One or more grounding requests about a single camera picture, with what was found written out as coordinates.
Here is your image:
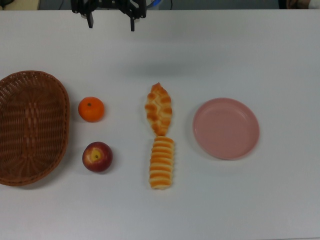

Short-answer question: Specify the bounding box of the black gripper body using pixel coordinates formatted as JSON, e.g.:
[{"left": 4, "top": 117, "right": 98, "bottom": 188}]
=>
[{"left": 96, "top": 0, "right": 123, "bottom": 10}]

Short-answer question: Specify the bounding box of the orange mandarin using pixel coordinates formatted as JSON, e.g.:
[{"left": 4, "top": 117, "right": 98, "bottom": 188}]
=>
[{"left": 77, "top": 96, "right": 105, "bottom": 123}]

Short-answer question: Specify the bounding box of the leaf-shaped braided bread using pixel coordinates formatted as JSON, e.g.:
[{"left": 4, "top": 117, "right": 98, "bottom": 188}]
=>
[{"left": 144, "top": 81, "right": 174, "bottom": 137}]

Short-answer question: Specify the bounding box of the red apple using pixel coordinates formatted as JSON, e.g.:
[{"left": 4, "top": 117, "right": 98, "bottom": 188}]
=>
[{"left": 82, "top": 141, "right": 114, "bottom": 173}]

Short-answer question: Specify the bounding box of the long striped bread roll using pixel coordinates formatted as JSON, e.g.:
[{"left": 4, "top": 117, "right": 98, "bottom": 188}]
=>
[{"left": 148, "top": 136, "right": 176, "bottom": 191}]

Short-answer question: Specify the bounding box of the brown woven basket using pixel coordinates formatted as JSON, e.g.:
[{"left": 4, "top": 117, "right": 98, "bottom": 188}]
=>
[{"left": 0, "top": 70, "right": 71, "bottom": 187}]

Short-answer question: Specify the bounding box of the pink plate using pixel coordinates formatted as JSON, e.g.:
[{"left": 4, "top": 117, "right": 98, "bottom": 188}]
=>
[{"left": 192, "top": 97, "right": 260, "bottom": 161}]

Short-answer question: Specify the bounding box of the person's hand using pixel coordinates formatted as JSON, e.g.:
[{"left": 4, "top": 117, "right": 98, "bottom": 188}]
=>
[{"left": 286, "top": 0, "right": 311, "bottom": 9}]

